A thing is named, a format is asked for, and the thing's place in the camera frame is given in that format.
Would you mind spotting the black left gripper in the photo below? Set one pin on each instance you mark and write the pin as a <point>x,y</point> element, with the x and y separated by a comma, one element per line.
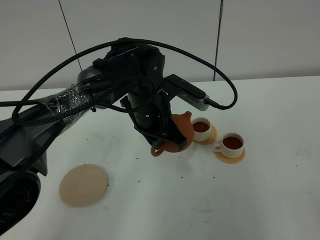
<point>152,116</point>

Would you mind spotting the brown clay teapot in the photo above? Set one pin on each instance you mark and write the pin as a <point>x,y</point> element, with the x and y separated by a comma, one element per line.
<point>185,127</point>

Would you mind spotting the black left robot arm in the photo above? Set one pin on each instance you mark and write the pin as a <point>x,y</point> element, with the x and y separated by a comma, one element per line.
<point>129,79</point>

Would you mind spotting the beige round teapot coaster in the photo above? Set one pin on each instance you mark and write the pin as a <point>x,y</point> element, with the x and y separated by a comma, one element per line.
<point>83,185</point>

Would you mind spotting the white teacup far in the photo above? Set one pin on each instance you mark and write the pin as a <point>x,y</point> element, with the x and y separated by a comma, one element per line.
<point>202,129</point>

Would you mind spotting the white teacup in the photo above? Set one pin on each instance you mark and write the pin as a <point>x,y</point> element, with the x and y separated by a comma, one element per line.
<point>231,146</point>
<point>202,129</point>

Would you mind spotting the orange saucer far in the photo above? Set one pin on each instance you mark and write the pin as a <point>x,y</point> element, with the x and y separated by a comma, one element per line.
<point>211,139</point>

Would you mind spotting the orange saucer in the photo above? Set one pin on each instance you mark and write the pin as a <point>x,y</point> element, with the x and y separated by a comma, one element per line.
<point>211,139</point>
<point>231,160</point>

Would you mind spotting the orange saucer near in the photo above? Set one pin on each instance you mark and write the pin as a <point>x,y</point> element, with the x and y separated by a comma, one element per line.
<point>231,160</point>

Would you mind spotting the white teacup near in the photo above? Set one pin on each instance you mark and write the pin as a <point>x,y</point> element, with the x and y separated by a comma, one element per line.
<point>231,146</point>

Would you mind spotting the clear tape wrap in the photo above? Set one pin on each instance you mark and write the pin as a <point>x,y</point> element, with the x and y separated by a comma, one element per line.
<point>66,100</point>

